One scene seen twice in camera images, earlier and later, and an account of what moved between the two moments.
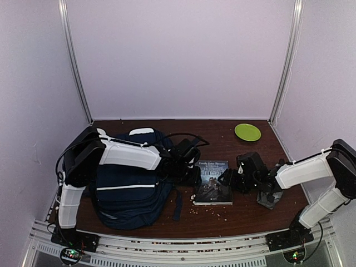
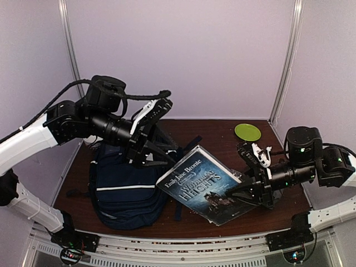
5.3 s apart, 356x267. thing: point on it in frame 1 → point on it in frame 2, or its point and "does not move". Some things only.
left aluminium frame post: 63,10 does not move
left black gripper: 195,178 → 135,152
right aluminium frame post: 290,56 does not move
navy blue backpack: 126,198 does not move
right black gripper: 229,179 → 262,191
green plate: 247,132 does not move
